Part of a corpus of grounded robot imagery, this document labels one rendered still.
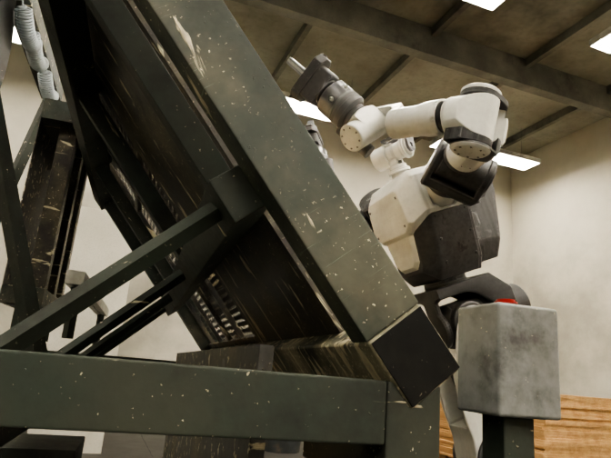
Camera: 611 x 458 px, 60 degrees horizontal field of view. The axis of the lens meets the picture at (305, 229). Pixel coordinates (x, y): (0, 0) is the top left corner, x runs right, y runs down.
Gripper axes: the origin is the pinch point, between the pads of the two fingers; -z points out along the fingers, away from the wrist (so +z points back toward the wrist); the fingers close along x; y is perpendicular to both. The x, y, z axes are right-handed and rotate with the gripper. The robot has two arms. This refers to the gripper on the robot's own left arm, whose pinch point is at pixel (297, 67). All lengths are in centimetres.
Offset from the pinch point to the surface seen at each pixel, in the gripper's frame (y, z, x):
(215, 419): -59, 51, 37
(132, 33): -42.9, -8.0, 10.4
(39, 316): -63, 22, 45
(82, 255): 235, -179, 263
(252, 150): -47, 26, 10
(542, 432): 305, 182, 110
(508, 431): -28, 83, 19
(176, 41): -50, 6, 5
